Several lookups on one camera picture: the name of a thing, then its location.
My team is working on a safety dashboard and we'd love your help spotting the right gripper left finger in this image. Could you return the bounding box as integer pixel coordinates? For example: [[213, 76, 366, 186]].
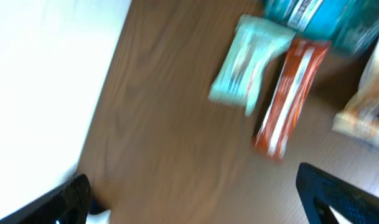
[[0, 174, 91, 224]]

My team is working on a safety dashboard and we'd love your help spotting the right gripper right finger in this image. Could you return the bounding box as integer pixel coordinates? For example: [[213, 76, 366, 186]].
[[296, 162, 379, 224]]

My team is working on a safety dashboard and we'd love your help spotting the yellow snack bag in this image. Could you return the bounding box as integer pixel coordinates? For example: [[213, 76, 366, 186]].
[[332, 39, 379, 148]]

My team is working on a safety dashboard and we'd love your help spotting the orange snack bar wrapper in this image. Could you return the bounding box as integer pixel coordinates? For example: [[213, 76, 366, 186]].
[[254, 38, 330, 160]]

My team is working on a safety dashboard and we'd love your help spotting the light green wet wipes pack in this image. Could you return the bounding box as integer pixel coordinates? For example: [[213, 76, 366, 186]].
[[208, 14, 296, 116]]

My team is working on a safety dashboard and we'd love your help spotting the teal mouthwash bottle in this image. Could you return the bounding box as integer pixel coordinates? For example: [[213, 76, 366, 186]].
[[263, 0, 379, 54]]

